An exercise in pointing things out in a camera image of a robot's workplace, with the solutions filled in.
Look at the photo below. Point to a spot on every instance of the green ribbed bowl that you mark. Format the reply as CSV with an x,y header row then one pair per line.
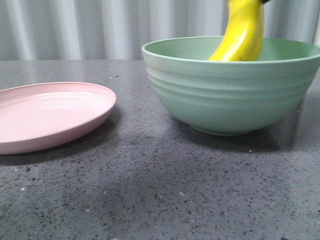
x,y
229,98

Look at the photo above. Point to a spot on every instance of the yellow banana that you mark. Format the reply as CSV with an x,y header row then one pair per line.
x,y
244,34

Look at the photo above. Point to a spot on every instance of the grey pleated curtain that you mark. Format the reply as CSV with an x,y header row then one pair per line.
x,y
101,29

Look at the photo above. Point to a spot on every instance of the pink plate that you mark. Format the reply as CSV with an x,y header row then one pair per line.
x,y
45,115

